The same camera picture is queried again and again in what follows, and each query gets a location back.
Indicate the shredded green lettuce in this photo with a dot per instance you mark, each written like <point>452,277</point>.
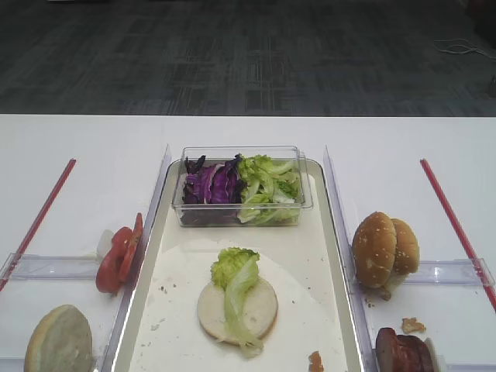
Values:
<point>272,187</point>

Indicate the green lettuce leaf on bun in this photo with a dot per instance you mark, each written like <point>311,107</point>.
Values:
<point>236,272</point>

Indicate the rear tomato slice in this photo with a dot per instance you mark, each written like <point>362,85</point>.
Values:
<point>131,248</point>

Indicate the tomato slice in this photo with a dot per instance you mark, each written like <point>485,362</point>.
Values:
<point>107,279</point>
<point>131,248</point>

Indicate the front tomato slice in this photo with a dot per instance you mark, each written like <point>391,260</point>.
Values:
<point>107,279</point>

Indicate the stack of meat patties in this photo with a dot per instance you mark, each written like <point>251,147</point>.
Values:
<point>401,353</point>

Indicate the shredded purple cabbage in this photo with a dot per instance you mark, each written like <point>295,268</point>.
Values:
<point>216,184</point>

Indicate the clear plastic salad container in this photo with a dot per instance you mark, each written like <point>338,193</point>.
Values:
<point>200,215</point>

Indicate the white rectangular metal tray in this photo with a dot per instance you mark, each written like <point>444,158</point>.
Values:
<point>301,262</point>

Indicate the bottom bun slice on tray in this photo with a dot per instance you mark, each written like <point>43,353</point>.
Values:
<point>259,311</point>

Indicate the front sesame bun top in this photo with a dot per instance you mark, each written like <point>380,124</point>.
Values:
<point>374,245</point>

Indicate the sesame bun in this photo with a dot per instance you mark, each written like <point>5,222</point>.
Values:
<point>374,245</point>
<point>406,257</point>

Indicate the rear sesame bun top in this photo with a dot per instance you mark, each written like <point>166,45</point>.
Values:
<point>406,257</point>

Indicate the orange food crumb on tray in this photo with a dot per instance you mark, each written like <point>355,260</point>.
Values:
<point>315,362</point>

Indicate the left red straw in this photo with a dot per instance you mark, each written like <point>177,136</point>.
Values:
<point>46,209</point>

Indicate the red straw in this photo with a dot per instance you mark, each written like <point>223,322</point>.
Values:
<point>46,209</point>
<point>458,229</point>

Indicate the brown crumb right compartment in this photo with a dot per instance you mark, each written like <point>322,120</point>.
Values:
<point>411,325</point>

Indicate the left long clear divider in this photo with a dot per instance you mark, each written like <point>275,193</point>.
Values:
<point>108,361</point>

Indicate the right clear cross divider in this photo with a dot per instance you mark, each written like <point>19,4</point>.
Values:
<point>464,272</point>

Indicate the clear cross divider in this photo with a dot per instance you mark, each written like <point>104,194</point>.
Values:
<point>464,272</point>
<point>36,267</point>

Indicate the pale bun half left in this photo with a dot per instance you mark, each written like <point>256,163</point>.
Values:
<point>62,341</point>

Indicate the left clear cross divider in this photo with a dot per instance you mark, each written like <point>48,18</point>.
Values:
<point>36,267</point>

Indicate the right red straw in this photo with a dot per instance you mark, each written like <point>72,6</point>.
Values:
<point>458,229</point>

